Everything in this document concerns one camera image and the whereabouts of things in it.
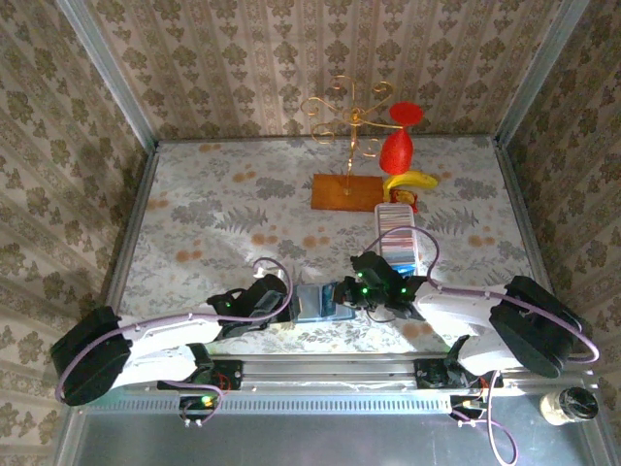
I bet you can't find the teal card holder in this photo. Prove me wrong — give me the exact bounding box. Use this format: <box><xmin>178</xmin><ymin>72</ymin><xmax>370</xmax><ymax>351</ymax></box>
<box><xmin>292</xmin><ymin>281</ymin><xmax>356</xmax><ymax>324</ymax></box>

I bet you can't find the row of colourful cards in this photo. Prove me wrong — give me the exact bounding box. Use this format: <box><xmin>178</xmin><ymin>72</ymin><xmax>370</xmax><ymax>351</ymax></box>
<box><xmin>377</xmin><ymin>206</ymin><xmax>418</xmax><ymax>263</ymax></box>

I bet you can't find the white card tray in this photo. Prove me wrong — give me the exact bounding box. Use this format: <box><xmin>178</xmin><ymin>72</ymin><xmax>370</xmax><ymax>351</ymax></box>
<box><xmin>374</xmin><ymin>202</ymin><xmax>421</xmax><ymax>277</ymax></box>

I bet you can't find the red snack packet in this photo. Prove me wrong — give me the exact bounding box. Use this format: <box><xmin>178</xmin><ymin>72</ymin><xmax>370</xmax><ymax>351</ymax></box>
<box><xmin>389</xmin><ymin>189</ymin><xmax>420</xmax><ymax>215</ymax></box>

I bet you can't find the yellow banana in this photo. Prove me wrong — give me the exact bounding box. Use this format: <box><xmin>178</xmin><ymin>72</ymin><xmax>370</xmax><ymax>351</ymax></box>
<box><xmin>382</xmin><ymin>170</ymin><xmax>440</xmax><ymax>204</ymax></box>

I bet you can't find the red goblet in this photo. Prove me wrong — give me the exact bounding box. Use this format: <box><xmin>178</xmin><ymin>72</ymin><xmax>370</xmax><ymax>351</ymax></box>
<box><xmin>378</xmin><ymin>100</ymin><xmax>425</xmax><ymax>177</ymax></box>

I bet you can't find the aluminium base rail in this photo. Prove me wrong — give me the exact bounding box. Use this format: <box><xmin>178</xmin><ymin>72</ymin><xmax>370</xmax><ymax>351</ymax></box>
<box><xmin>241</xmin><ymin>360</ymin><xmax>419</xmax><ymax>390</ymax></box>

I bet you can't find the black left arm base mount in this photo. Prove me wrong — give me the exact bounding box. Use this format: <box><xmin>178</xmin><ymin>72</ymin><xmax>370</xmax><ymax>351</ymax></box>
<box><xmin>156</xmin><ymin>338</ymin><xmax>245</xmax><ymax>392</ymax></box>

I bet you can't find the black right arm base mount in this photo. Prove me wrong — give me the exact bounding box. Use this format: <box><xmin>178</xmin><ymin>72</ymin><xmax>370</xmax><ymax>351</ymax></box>
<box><xmin>413</xmin><ymin>334</ymin><xmax>487</xmax><ymax>390</ymax></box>

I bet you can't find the perforated metal cable duct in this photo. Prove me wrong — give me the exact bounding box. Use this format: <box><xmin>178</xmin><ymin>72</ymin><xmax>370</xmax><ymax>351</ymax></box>
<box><xmin>88</xmin><ymin>389</ymin><xmax>453</xmax><ymax>415</ymax></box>

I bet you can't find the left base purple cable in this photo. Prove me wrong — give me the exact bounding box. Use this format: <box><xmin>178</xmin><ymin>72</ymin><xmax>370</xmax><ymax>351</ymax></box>
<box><xmin>180</xmin><ymin>382</ymin><xmax>225</xmax><ymax>429</ymax></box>

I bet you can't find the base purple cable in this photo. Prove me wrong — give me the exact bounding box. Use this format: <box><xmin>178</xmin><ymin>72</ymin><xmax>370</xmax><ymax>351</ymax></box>
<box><xmin>180</xmin><ymin>382</ymin><xmax>225</xmax><ymax>429</ymax></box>
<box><xmin>454</xmin><ymin>371</ymin><xmax>520</xmax><ymax>466</ymax></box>

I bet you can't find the gold wire stand wooden base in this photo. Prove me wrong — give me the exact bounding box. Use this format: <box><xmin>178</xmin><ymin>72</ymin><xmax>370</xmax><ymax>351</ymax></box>
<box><xmin>300</xmin><ymin>75</ymin><xmax>395</xmax><ymax>214</ymax></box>

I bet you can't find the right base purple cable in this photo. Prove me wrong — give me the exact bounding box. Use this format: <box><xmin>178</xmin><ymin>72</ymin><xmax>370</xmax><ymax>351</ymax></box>
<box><xmin>454</xmin><ymin>371</ymin><xmax>520</xmax><ymax>466</ymax></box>

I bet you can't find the aluminium frame post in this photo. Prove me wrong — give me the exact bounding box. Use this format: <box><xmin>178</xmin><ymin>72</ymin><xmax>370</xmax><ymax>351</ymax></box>
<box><xmin>493</xmin><ymin>0</ymin><xmax>592</xmax><ymax>148</ymax></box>
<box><xmin>54</xmin><ymin>0</ymin><xmax>160</xmax><ymax>152</ymax></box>

